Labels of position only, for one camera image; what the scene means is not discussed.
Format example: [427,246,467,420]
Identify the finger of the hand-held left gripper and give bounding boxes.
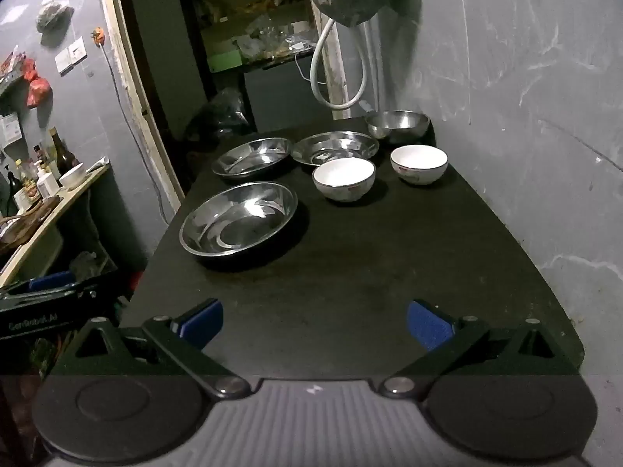
[0,272,100,302]

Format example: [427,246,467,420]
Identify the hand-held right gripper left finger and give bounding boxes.
[57,298,252,400]

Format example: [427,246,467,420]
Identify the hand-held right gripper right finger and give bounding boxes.
[380,299,578,400]

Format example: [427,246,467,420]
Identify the large steel plate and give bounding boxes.
[179,181,299,258]

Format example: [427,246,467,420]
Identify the white ceramic bowl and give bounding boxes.
[389,144,449,186]
[312,158,377,202]

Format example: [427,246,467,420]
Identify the steel bowl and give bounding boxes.
[365,110,431,143]

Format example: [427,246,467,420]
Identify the wooden side counter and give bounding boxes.
[0,163,114,288]

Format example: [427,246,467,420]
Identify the white plastic bottle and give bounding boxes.
[35,168,60,200]

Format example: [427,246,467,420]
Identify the dark pump bottle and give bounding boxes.
[2,165,26,216]

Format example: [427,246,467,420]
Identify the white bowl with rim line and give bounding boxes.
[58,162,87,191]

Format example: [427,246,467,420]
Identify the dark glass bottle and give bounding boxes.
[49,126,79,182]

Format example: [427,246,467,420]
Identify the paper note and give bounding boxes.
[0,113,23,145]

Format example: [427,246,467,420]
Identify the red plastic bags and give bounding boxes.
[20,57,52,109]

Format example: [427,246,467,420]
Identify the black garbage bag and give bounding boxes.
[184,88,254,149]

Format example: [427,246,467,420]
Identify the dark cabinet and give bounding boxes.
[241,56,336,133]

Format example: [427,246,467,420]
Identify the green box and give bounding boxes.
[207,49,243,73]

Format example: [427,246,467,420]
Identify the small hanging plastic bag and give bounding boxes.
[35,0,75,35]

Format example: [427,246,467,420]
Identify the cluttered storage shelf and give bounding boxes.
[192,0,317,74]

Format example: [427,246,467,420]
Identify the black wall cable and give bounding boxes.
[100,41,169,215]

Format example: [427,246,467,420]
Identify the white wall switch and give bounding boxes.
[53,37,89,76]

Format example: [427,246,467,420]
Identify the cream door frame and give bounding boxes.
[95,0,352,215]

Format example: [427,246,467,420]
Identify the white wall pipe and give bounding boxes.
[363,12,391,114]

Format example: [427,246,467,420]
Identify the white flexible hose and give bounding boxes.
[310,18,367,110]

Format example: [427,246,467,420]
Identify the thin white cable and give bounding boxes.
[293,51,322,83]

